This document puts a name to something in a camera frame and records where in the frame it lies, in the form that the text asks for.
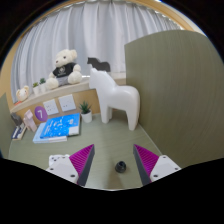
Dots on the dark navy notebook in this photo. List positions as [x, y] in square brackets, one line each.
[18, 131]

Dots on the green desk partition panel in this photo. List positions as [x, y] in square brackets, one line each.
[180, 96]
[5, 130]

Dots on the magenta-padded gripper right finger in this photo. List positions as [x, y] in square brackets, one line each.
[148, 161]

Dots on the grey pleated curtain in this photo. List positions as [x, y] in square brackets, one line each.
[100, 30]

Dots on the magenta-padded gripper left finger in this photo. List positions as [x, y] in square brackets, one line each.
[80, 161]

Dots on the wooden window ledge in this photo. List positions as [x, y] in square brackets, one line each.
[80, 90]

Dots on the large white horse figurine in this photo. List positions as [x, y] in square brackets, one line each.
[120, 98]

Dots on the white wall socket plate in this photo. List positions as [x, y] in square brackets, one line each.
[51, 107]
[67, 103]

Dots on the white teddy bear black shirt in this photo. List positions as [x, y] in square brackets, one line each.
[65, 70]

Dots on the dark grey horse figurine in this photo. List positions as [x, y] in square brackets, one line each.
[16, 119]

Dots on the black horse figurine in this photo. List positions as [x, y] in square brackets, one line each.
[100, 65]

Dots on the small black charger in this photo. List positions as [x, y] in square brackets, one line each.
[120, 166]

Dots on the bright blue book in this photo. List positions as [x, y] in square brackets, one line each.
[60, 126]

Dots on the small cream orange plush toy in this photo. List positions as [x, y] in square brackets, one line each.
[22, 93]

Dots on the small potted plant white pot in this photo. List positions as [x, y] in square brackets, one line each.
[86, 115]
[42, 86]
[35, 90]

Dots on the round purple number sign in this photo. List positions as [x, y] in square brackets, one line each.
[41, 114]

